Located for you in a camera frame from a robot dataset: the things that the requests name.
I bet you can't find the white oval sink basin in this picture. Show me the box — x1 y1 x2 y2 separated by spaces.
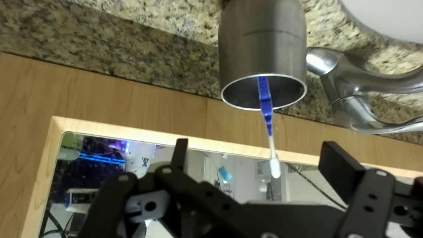
338 0 423 44

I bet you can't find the blue white toothbrush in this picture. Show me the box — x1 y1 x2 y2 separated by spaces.
256 77 281 179

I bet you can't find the chrome sink faucet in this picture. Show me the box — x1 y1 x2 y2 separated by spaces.
305 47 423 135

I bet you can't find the silver metal cup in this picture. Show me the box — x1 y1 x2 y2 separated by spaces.
217 0 307 111

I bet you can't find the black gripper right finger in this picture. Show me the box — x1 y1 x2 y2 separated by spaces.
318 142 423 238

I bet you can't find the wood framed mirror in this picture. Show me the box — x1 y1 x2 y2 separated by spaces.
0 52 423 238

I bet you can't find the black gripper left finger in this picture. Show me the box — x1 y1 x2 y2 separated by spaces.
76 137 282 238

